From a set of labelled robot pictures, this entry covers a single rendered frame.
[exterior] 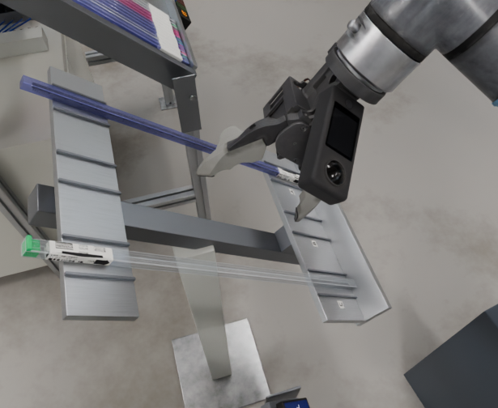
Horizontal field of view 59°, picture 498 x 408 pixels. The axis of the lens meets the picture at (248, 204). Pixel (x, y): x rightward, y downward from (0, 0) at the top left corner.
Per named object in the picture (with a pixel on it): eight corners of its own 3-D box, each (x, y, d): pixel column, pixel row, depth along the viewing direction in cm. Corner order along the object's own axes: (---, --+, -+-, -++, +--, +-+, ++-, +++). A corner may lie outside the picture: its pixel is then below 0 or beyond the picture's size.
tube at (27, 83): (301, 180, 84) (305, 177, 83) (304, 186, 83) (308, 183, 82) (19, 81, 50) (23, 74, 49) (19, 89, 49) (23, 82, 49)
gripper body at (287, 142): (304, 139, 56) (373, 66, 50) (316, 184, 50) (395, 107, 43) (257, 111, 53) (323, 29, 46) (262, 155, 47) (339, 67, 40)
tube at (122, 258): (21, 257, 38) (26, 250, 37) (21, 244, 38) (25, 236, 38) (351, 290, 71) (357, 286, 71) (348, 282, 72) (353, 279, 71)
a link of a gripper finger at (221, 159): (198, 150, 54) (269, 128, 53) (197, 181, 50) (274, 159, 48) (188, 131, 52) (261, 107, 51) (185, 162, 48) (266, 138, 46)
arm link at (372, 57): (431, 74, 41) (370, 26, 37) (393, 110, 43) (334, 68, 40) (406, 40, 46) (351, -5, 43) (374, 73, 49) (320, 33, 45)
